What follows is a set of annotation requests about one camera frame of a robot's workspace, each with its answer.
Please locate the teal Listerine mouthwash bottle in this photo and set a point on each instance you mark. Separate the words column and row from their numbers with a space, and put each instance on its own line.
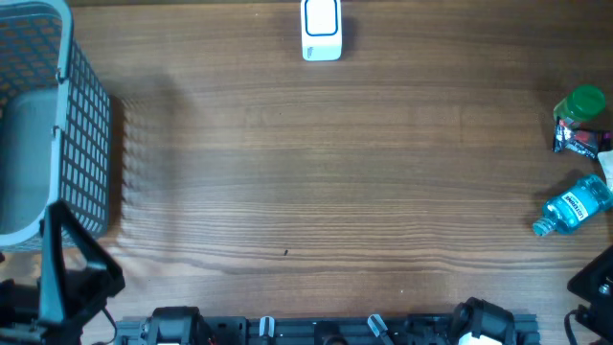
column 567, row 212

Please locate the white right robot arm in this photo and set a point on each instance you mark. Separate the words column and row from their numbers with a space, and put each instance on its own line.
column 568, row 289

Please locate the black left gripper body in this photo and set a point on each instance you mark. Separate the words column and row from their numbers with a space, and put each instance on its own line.
column 19, row 307

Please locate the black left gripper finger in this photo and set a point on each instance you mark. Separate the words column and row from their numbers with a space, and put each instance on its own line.
column 101, row 279
column 51, row 283

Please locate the grey plastic shopping basket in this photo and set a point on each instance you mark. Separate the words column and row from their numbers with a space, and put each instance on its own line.
column 56, row 122

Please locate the beige cookie pouch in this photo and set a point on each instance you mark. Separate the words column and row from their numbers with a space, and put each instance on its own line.
column 606, row 160

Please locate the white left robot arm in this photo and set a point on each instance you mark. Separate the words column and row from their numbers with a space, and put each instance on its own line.
column 63, row 301

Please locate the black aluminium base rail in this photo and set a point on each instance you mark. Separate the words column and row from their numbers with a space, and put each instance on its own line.
column 335, row 330

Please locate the white barcode scanner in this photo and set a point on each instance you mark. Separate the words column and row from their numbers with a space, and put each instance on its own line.
column 321, row 30

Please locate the green lid jar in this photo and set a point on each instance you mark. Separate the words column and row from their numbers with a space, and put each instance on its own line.
column 582, row 105

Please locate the black hex wrench set pack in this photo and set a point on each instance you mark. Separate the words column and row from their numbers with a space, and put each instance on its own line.
column 585, row 142

